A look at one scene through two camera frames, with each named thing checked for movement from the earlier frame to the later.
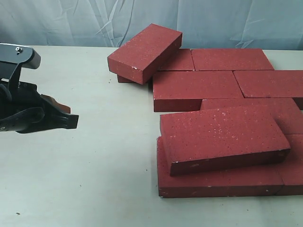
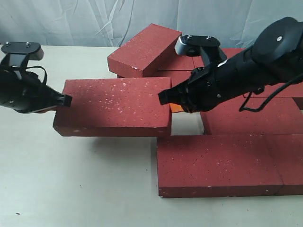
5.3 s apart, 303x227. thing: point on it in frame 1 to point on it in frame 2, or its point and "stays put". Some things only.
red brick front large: x=264 y=179 stays put
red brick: x=137 y=58 stays put
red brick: x=291 y=170 stays put
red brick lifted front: x=208 y=139 to x=138 y=107
